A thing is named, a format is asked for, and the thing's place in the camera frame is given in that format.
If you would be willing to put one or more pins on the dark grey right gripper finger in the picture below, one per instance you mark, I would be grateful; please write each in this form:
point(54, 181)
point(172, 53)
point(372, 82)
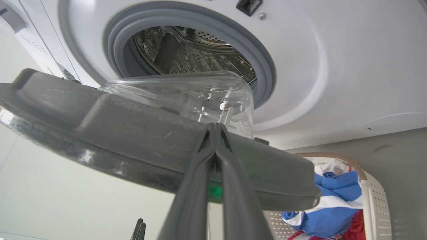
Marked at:
point(240, 206)
point(190, 200)

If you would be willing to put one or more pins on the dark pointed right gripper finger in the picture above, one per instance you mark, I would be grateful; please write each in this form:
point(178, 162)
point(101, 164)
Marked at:
point(136, 230)
point(142, 232)

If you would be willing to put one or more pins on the grey washing machine door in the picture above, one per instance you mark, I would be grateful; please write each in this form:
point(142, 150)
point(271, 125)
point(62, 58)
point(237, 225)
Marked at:
point(133, 133)

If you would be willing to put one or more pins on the grey rubber door gasket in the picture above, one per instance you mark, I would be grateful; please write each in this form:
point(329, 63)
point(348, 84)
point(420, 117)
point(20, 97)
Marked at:
point(264, 61)

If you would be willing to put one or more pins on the white washing machine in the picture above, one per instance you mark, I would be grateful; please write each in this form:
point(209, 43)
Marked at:
point(333, 66)

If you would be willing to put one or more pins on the black door latch socket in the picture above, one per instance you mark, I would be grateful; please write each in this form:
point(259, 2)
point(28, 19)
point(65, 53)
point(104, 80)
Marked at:
point(248, 6)

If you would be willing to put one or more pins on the blue and white garment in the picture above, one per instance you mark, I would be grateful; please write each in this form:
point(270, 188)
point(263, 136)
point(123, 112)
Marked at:
point(333, 213)

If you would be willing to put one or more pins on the red garment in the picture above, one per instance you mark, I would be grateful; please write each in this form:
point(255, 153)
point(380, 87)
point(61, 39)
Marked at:
point(355, 230)

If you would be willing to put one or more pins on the white perforated laundry basket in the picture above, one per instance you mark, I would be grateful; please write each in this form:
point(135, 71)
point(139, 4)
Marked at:
point(377, 206)

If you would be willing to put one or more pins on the stainless steel washer drum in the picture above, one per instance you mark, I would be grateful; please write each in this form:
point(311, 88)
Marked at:
point(200, 56)

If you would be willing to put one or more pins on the round white service flap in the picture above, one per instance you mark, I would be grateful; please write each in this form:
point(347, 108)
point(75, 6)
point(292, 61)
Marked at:
point(400, 123)

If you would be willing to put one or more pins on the small silver screw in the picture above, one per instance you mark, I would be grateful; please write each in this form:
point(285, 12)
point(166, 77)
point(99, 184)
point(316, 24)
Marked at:
point(262, 16)

